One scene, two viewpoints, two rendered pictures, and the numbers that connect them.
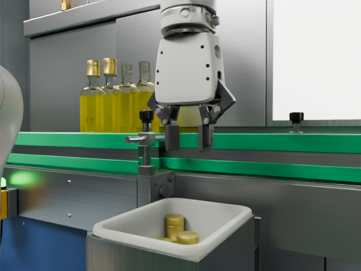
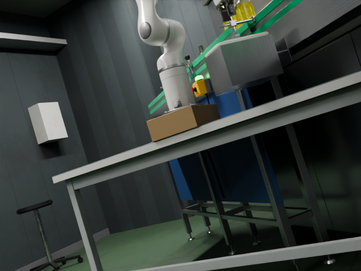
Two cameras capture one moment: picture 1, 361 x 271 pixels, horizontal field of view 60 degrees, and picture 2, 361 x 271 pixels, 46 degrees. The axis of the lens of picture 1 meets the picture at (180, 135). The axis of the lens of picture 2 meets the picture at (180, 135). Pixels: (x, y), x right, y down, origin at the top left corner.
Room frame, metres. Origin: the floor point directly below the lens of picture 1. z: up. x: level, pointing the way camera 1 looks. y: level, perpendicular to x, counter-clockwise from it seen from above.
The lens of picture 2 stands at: (-0.93, -0.89, 0.66)
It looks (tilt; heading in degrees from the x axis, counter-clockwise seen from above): 3 degrees up; 43
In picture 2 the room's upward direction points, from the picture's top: 17 degrees counter-clockwise
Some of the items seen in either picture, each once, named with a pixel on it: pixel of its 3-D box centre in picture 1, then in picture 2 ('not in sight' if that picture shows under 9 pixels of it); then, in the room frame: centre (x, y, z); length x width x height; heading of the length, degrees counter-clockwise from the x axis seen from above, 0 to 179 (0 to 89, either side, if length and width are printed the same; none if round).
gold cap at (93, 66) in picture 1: (93, 69); not in sight; (0.87, 0.24, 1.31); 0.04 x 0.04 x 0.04
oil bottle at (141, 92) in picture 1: (144, 123); (248, 20); (0.78, 0.09, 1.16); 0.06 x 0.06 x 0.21; 60
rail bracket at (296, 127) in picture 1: (297, 143); not in sight; (0.68, -0.26, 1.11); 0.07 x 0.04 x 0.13; 151
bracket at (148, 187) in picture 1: (158, 190); not in sight; (0.64, 0.05, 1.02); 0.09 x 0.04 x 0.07; 151
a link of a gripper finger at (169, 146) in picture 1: (166, 129); (223, 14); (0.49, 0.02, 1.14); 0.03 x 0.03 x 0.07; 61
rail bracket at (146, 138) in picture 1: (153, 142); (237, 24); (0.62, 0.05, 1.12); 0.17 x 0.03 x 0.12; 151
